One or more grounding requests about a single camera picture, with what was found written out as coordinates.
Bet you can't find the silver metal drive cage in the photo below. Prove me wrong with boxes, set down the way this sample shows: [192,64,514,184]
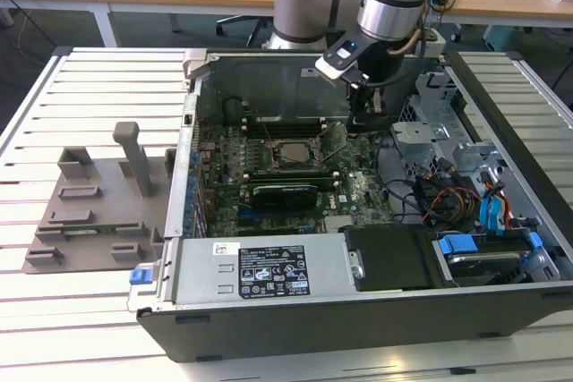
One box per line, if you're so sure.
[387,66,516,204]

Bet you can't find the red yellow power wire bundle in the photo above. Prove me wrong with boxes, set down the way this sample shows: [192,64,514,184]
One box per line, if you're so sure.
[420,184,483,227]

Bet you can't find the hard disk in blue carrier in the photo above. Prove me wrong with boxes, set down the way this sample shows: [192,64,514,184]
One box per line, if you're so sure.
[436,233,525,287]

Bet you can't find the silver metal bracket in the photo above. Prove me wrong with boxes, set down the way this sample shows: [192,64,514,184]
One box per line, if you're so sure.
[350,250,366,279]

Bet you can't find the red flat data wire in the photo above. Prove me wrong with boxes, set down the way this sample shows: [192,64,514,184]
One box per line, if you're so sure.
[500,193,515,227]

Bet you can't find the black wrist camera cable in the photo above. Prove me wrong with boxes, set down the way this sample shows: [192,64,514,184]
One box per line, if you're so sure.
[364,0,433,88]

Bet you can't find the black RAM slot bank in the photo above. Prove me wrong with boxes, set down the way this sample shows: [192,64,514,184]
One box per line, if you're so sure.
[241,115,328,138]
[244,168,340,191]

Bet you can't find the teal plastic box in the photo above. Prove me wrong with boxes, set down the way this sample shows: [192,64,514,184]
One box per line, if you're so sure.
[482,23,524,53]

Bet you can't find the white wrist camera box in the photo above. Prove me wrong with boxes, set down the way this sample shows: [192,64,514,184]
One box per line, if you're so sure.
[314,30,372,84]

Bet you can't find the black open PC case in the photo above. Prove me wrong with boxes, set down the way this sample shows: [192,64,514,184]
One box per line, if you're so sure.
[128,48,573,363]

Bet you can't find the blue plastic case latch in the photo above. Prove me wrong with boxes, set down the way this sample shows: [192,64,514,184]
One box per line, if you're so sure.
[128,267,154,286]

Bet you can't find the silver chipset heatsink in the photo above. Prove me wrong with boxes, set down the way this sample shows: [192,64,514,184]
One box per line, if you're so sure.
[324,215,354,234]

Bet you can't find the grey-brown parts rack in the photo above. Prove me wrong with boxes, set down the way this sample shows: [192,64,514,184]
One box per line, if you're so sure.
[21,120,178,276]

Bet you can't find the blue flat data wire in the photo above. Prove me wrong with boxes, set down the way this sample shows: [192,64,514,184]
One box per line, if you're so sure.
[491,181,510,236]
[480,193,499,234]

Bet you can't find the white side camera mount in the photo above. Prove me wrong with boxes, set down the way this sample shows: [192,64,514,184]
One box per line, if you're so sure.
[420,26,445,59]

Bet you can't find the green motherboard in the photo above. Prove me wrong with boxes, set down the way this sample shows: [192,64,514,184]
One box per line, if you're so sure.
[196,117,395,238]

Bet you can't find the metal socket cover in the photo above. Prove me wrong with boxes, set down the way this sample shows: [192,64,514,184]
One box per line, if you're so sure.
[315,124,349,163]

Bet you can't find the CPU socket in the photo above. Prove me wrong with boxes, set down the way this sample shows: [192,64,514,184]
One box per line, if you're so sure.
[266,138,326,173]

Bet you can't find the silver power supply unit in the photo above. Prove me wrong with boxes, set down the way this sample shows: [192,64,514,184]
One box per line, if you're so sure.
[172,238,359,305]

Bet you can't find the blue plastic clip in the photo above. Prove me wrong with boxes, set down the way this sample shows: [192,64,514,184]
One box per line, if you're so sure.
[529,232,544,262]

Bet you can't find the black graphics card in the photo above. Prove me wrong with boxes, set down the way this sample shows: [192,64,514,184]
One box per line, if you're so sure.
[250,183,319,212]

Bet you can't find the silver CPU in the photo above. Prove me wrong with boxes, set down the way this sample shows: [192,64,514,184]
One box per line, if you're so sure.
[278,143,313,165]

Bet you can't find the black office chair base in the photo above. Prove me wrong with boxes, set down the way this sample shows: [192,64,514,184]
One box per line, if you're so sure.
[216,13,272,48]

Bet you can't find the black plastic bay cover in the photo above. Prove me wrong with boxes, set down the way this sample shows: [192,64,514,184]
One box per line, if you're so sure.
[339,225,438,293]

